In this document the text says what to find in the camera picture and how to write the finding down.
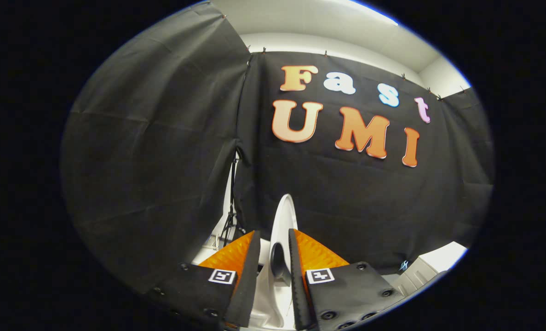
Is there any black backdrop cloth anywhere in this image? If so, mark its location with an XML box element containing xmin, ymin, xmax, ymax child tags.
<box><xmin>60</xmin><ymin>2</ymin><xmax>495</xmax><ymax>295</ymax></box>

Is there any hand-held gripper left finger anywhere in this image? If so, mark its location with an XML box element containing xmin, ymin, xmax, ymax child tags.
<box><xmin>149</xmin><ymin>230</ymin><xmax>262</xmax><ymax>331</ymax></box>

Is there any white toilet body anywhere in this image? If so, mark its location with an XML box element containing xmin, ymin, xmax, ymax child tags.
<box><xmin>192</xmin><ymin>237</ymin><xmax>273</xmax><ymax>276</ymax></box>

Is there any black lid lift handle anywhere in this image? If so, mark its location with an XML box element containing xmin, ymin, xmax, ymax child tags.
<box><xmin>270</xmin><ymin>242</ymin><xmax>292</xmax><ymax>282</ymax></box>

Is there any white toilet lid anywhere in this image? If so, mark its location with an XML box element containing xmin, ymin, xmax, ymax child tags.
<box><xmin>250</xmin><ymin>194</ymin><xmax>301</xmax><ymax>329</ymax></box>

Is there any white panelled cabinet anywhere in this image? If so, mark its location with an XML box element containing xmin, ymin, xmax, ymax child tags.
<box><xmin>395</xmin><ymin>241</ymin><xmax>467</xmax><ymax>297</ymax></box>

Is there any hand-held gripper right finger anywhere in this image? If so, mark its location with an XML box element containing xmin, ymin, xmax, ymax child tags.
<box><xmin>288</xmin><ymin>228</ymin><xmax>406</xmax><ymax>331</ymax></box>

